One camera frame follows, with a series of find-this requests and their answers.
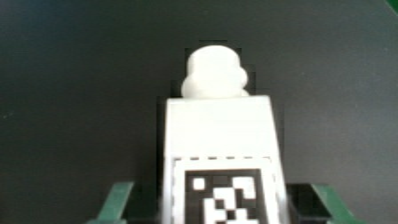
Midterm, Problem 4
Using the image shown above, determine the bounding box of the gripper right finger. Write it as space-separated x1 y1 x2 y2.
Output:
312 184 362 224

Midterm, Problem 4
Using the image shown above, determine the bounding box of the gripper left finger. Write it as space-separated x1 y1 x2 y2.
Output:
83 182 135 224

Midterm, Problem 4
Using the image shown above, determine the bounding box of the white table leg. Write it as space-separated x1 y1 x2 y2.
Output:
161 45 291 224

